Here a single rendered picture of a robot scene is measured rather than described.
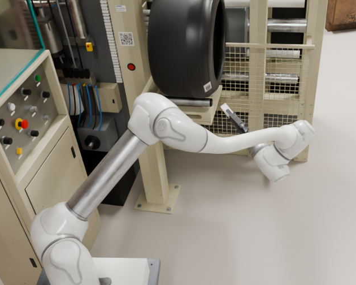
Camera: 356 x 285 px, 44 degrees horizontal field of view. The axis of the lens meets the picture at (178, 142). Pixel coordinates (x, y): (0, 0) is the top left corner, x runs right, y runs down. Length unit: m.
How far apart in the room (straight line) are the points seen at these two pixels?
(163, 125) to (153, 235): 1.45
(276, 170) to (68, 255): 0.91
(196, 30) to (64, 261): 1.11
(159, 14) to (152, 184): 1.23
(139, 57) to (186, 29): 0.41
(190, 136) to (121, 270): 0.62
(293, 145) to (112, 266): 0.87
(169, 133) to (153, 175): 1.36
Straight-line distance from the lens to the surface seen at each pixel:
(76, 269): 1.55
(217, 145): 1.63
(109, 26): 2.31
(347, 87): 4.16
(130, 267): 1.80
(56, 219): 1.69
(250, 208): 2.95
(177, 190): 3.07
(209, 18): 2.04
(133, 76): 2.39
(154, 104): 1.60
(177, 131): 1.48
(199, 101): 2.28
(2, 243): 2.47
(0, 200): 2.17
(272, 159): 1.91
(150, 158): 2.72
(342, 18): 4.97
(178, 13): 2.04
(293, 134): 1.84
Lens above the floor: 2.19
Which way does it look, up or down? 39 degrees down
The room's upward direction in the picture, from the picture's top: 7 degrees counter-clockwise
